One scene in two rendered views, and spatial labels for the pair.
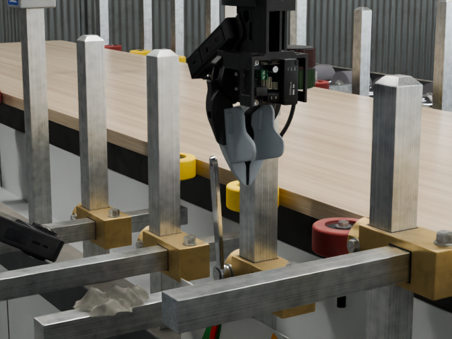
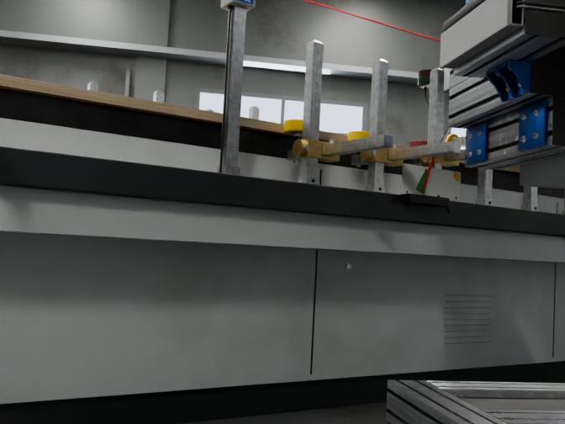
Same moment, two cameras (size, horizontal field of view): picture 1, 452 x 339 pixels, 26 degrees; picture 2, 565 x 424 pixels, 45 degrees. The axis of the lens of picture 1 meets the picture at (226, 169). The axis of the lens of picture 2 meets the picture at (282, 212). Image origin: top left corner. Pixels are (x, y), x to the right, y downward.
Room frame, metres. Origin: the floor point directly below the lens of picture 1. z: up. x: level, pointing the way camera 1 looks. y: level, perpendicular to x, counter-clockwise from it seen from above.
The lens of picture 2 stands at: (1.73, 2.13, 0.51)
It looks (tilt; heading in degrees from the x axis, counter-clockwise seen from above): 3 degrees up; 269
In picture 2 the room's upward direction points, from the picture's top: 3 degrees clockwise
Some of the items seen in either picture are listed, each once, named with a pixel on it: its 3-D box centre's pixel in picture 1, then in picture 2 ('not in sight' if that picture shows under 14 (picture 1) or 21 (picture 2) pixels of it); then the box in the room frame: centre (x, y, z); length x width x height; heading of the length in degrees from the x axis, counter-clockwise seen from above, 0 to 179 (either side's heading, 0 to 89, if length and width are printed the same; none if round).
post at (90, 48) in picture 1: (94, 177); (311, 123); (1.62, 0.22, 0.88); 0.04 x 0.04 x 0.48; 32
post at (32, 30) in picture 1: (35, 127); (232, 91); (1.84, 0.36, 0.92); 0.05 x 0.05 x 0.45; 32
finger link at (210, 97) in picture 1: (227, 103); not in sight; (1.06, 0.00, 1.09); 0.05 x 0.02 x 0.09; 121
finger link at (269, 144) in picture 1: (266, 145); not in sight; (1.06, -0.05, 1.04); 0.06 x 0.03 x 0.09; 31
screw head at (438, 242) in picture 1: (444, 237); not in sight; (0.91, -0.21, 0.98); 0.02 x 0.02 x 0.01
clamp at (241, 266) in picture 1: (270, 280); (438, 156); (1.17, -0.06, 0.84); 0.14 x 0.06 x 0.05; 32
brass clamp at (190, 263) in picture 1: (172, 251); (382, 155); (1.38, 0.08, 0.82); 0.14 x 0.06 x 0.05; 32
